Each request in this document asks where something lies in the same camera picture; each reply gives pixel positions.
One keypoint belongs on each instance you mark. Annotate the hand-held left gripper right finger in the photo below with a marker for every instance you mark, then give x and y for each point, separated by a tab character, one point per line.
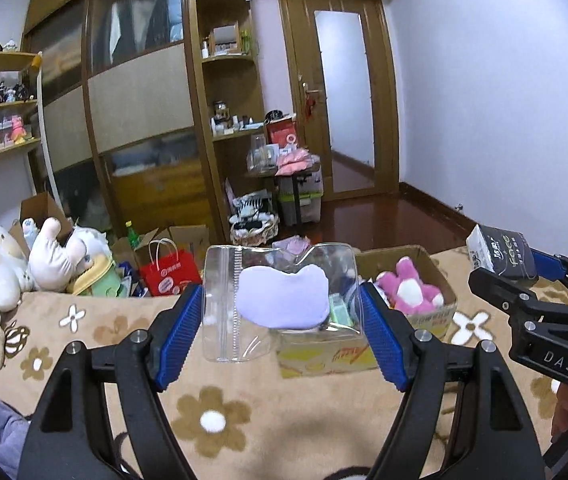
381	335

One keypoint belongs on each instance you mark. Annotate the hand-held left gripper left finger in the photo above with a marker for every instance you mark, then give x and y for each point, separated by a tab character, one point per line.
179	335

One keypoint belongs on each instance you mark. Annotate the black tissue pack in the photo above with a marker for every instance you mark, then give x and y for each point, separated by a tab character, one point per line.
501	255

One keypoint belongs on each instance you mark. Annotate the green tissue pack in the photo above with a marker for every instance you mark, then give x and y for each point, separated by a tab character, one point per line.
340	310

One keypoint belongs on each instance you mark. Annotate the pink and white plush toy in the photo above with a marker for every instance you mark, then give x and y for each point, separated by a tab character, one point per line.
409	290

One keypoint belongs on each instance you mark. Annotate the lavender cloud pad clear package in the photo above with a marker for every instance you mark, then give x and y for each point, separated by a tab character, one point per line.
284	295

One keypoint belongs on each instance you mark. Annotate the red paper bag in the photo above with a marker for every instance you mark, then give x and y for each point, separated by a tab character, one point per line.
169	272

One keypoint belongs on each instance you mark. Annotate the large flat-flapped cardboard box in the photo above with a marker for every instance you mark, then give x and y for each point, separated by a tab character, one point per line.
189	240

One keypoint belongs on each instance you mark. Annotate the green plastic bottle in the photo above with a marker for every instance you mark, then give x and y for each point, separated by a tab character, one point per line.
133	235

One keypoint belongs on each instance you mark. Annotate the white-haired doll yellow-green outfit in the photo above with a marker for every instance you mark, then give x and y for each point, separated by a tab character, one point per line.
94	265

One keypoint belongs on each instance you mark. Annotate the wicker basket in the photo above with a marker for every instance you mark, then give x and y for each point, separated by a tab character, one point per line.
254	232

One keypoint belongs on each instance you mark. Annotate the pink and white rabbit plush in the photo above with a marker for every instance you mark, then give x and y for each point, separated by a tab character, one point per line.
54	260

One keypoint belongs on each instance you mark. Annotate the black and white striped cloth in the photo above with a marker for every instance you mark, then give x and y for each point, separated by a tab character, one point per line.
251	205

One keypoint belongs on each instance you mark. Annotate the clear plastic storage bin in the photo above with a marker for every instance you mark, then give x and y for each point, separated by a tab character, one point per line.
309	200

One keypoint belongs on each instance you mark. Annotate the small black-legged side table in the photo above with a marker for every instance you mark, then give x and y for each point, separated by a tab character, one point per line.
295	182

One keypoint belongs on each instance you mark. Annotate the small brown cardboard box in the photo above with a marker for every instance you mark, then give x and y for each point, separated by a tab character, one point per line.
39	207

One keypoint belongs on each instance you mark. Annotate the pink cushions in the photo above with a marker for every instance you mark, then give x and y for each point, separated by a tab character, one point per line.
296	162

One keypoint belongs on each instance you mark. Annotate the clear plastic containers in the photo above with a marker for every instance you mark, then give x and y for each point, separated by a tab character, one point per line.
261	155

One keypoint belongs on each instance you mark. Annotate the red gift box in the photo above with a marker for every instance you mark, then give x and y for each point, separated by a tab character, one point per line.
281	134

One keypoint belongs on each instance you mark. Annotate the wooden wardrobe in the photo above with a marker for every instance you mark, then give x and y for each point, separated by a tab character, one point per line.
139	90

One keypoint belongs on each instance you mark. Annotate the wooden door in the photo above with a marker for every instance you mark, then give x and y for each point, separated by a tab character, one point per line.
339	85

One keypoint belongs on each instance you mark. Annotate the white-framed wooden shelf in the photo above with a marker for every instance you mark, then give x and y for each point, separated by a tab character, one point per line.
4	62

